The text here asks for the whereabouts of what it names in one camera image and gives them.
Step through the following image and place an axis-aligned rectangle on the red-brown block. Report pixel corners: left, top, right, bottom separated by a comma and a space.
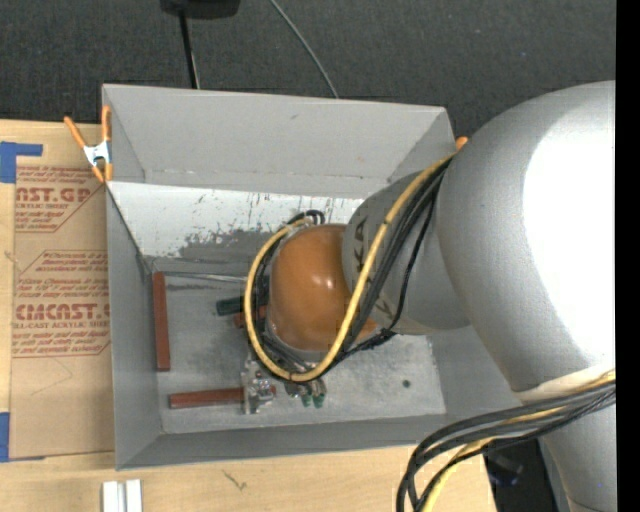
168, 387, 247, 411
151, 271, 173, 373

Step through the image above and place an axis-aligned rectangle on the dark green flat block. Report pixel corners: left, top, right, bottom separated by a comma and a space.
215, 295, 247, 317

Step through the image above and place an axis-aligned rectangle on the brown cardboard board red print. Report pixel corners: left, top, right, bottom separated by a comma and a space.
0, 118, 117, 462

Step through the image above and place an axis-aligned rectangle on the grey metal bin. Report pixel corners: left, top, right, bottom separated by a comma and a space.
101, 83, 524, 471

